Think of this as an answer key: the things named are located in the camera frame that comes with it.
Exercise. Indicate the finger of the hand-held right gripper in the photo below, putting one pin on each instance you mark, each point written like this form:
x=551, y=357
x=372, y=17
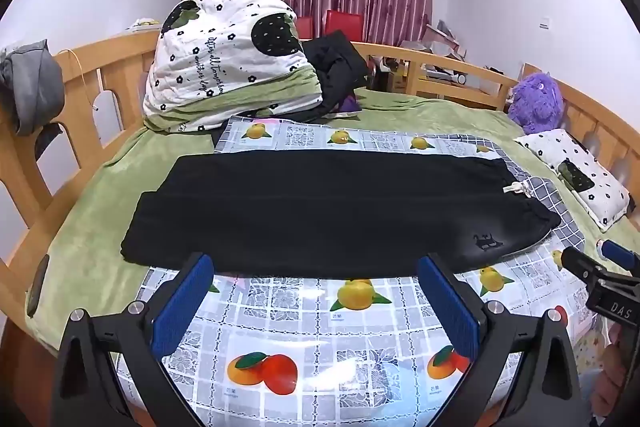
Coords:
x=622, y=254
x=580, y=263

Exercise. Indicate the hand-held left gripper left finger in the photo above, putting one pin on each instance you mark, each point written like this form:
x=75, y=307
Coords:
x=182, y=302

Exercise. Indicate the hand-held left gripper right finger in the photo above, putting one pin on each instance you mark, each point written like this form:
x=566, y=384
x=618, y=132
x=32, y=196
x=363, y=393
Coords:
x=450, y=307

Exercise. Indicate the black pants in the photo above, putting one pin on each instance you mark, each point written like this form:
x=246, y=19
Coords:
x=325, y=207

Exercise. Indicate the person's right hand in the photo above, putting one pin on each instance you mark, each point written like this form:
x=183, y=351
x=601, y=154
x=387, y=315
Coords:
x=612, y=372

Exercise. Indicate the white floral pillow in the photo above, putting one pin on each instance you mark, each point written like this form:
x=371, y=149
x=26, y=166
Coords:
x=565, y=152

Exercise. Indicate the green blanket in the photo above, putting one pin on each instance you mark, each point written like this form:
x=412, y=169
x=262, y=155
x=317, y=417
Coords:
x=100, y=217

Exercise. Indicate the fruit print tablecloth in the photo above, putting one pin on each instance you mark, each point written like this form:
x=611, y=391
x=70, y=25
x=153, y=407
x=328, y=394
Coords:
x=310, y=322

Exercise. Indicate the purple plush toy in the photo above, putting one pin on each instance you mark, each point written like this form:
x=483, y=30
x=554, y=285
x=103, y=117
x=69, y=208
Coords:
x=535, y=102

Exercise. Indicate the purple cloth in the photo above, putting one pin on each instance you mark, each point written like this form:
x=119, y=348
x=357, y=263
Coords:
x=348, y=106

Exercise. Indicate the folded white floral quilt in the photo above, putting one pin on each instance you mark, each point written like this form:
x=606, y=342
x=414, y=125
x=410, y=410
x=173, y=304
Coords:
x=220, y=57

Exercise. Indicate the cardboard box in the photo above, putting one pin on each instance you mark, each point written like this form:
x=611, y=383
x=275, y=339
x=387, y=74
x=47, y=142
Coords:
x=440, y=39

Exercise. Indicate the grey garment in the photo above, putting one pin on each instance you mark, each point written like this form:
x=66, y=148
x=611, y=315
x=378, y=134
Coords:
x=35, y=77

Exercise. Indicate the black jacket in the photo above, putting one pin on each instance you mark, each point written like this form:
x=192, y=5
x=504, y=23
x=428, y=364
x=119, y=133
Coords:
x=335, y=62

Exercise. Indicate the red chair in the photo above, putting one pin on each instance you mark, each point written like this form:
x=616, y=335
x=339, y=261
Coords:
x=303, y=28
x=345, y=24

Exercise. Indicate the wooden bed frame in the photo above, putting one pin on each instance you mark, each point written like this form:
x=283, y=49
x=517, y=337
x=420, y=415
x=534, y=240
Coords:
x=120, y=72

